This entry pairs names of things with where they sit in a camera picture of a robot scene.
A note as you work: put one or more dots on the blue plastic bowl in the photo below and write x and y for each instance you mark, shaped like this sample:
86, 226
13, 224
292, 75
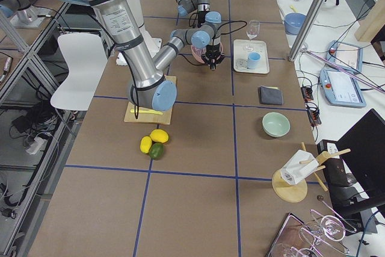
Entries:
293, 23

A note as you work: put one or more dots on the wooden cup stand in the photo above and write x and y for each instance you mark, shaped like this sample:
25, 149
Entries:
296, 193

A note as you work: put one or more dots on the aluminium frame post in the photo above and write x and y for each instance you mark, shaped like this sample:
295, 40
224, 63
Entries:
305, 29

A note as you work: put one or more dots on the clear wine glass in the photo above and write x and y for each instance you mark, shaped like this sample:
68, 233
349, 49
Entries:
252, 32

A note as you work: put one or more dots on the light blue cup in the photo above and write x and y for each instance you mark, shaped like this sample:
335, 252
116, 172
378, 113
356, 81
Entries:
253, 60

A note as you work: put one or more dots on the black monitor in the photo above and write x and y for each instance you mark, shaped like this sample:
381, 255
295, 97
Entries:
365, 140

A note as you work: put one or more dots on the near teach pendant tablet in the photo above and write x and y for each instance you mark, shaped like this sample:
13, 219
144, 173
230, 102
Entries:
340, 89

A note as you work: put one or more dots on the teach pendant tablet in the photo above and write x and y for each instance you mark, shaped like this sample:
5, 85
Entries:
340, 89
345, 55

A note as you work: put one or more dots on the wooden cutting board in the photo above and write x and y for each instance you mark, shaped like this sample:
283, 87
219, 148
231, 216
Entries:
147, 117

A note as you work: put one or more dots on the white serving tray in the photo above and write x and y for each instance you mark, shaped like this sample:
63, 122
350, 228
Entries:
240, 57

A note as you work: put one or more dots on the white plastic chair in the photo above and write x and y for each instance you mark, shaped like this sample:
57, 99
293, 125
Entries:
86, 59

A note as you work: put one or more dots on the green lime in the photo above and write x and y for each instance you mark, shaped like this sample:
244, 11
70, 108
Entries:
156, 151

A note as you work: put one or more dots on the white paper bag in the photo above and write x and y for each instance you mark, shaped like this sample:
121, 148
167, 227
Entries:
299, 166

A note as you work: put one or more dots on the far teach pendant tablet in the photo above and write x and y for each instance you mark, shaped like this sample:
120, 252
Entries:
345, 55

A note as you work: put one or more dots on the green ceramic bowl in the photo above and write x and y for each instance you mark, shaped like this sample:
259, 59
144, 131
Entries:
275, 124

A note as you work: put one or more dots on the pink bowl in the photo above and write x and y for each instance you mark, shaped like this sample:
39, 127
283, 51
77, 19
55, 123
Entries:
198, 57

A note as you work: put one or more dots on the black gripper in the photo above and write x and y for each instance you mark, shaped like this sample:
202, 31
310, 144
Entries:
213, 50
201, 17

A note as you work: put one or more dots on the grey folded cloth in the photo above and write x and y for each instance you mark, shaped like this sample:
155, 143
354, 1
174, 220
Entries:
270, 96

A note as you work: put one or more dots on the yellow lemon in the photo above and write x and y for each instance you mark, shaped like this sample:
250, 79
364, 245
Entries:
159, 136
145, 144

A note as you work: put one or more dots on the clear ice cubes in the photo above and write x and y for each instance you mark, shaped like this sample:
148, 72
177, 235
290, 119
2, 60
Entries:
199, 51

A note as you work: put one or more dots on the yellow plastic spoon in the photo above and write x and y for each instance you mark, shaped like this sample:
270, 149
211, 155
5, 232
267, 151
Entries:
293, 9

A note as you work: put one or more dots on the yellow plastic knife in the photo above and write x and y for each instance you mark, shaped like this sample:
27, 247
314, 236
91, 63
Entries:
146, 111

